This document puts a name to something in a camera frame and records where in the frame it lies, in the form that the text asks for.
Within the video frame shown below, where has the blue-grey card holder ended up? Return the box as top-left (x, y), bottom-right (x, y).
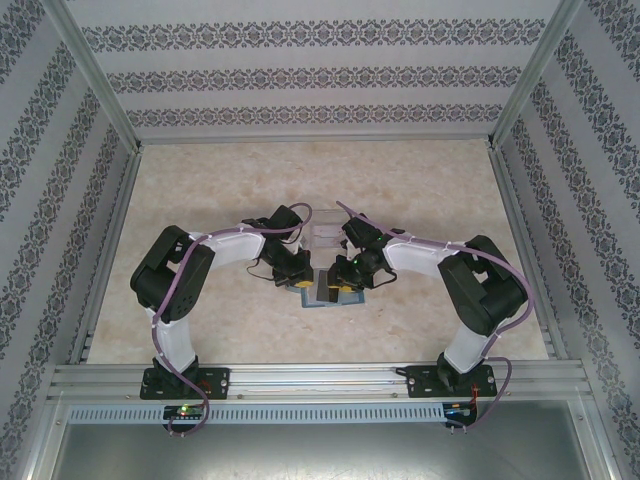
top-left (284, 282), bottom-right (368, 310)

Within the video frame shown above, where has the black card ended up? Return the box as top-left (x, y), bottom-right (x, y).
top-left (314, 269), bottom-right (338, 304)

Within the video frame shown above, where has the white card with pink print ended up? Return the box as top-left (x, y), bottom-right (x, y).
top-left (314, 224), bottom-right (346, 246)

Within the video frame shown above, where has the clear acrylic box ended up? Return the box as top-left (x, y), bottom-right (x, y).
top-left (308, 207), bottom-right (351, 252)

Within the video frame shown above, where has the grey metal sheet panel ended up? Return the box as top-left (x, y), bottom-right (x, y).
top-left (49, 422), bottom-right (591, 480)

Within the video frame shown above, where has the thin black right gripper cable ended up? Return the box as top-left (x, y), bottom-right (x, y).
top-left (367, 264), bottom-right (396, 290)

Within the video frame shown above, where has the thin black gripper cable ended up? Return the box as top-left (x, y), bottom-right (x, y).
top-left (367, 264), bottom-right (396, 290)
top-left (244, 258), bottom-right (275, 285)

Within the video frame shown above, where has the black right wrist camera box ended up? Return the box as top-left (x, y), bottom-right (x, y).
top-left (341, 215), bottom-right (379, 247)

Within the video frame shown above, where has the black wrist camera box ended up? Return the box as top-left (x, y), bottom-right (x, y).
top-left (341, 215), bottom-right (379, 247)
top-left (268, 204), bottom-right (303, 236)

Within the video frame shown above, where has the thin black left gripper cable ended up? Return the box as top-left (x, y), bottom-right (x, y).
top-left (244, 258), bottom-right (275, 285)

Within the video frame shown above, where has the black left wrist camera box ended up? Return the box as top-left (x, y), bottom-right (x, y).
top-left (268, 204), bottom-right (303, 236)

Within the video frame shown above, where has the aluminium mounting rail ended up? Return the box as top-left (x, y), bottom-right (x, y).
top-left (47, 362), bottom-right (591, 401)

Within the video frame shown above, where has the grey slotted cable duct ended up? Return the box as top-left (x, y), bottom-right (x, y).
top-left (67, 403), bottom-right (449, 424)

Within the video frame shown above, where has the aluminium back rail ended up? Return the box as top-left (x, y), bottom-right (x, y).
top-left (134, 131), bottom-right (496, 147)

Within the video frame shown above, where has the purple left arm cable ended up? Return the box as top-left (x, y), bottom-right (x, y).
top-left (152, 201), bottom-right (315, 439)

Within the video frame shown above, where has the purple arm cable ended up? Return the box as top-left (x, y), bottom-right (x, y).
top-left (152, 201), bottom-right (315, 439)
top-left (335, 199), bottom-right (536, 436)

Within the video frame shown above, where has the aluminium side rail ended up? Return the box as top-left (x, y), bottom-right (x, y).
top-left (488, 146), bottom-right (570, 362)
top-left (69, 148), bottom-right (145, 366)

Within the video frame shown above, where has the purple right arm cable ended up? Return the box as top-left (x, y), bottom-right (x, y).
top-left (335, 199), bottom-right (536, 436)

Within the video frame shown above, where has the aluminium frame post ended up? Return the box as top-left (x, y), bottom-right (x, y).
top-left (487, 0), bottom-right (584, 149)
top-left (42, 0), bottom-right (144, 151)

